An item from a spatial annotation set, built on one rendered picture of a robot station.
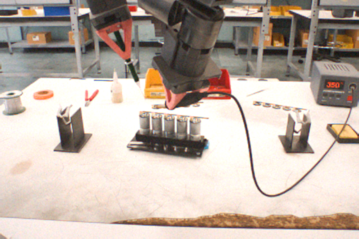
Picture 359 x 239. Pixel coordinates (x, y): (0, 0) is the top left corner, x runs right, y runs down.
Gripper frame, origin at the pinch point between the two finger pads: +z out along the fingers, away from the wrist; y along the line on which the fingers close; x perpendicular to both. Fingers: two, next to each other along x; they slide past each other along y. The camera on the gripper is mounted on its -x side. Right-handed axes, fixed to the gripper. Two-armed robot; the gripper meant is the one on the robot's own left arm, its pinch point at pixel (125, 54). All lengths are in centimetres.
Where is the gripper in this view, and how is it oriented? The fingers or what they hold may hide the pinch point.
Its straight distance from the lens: 62.1
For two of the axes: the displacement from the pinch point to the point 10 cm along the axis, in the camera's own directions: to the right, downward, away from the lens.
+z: 3.0, 8.4, 4.5
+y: -3.0, -3.7, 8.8
